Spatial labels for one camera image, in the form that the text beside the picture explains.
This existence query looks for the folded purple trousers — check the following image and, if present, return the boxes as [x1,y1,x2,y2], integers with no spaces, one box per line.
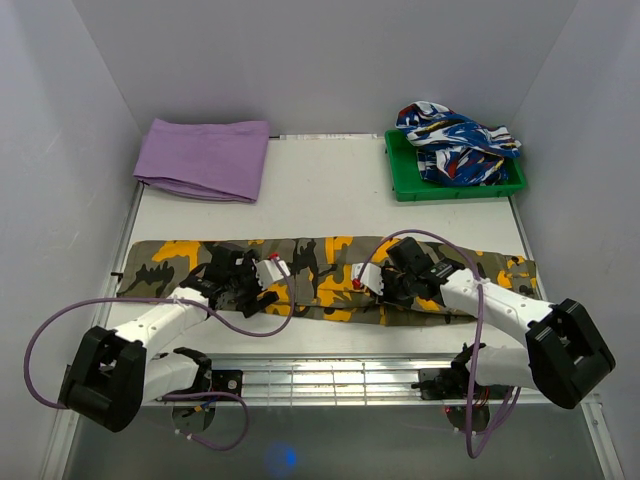
[134,119,270,203]

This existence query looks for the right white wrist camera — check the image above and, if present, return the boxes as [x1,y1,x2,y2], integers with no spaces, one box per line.
[351,263,384,296]

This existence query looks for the blue white patterned garment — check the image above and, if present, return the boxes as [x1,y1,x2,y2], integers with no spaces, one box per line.
[395,101,521,187]

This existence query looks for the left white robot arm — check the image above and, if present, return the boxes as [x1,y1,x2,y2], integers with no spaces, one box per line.
[59,246,290,432]

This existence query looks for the green plastic bin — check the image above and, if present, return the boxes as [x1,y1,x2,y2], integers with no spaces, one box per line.
[384,130,527,202]

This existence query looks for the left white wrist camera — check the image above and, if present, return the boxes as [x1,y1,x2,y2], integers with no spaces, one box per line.
[255,254,291,290]

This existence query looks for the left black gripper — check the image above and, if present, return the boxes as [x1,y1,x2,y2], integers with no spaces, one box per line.
[226,250,278,317]

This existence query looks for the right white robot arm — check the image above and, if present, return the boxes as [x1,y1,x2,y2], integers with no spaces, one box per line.
[380,237,616,409]

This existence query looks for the camouflage cargo trousers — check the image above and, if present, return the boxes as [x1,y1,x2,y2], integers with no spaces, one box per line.
[117,236,539,326]

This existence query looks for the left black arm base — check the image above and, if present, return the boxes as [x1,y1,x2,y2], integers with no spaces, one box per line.
[197,370,244,397]

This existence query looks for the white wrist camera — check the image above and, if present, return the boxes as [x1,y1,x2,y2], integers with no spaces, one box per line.
[351,263,384,296]
[255,254,291,290]

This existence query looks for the aluminium front rail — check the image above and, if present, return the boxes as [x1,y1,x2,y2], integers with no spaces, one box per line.
[58,352,601,408]

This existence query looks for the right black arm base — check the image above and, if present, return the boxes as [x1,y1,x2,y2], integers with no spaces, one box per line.
[411,368,508,403]

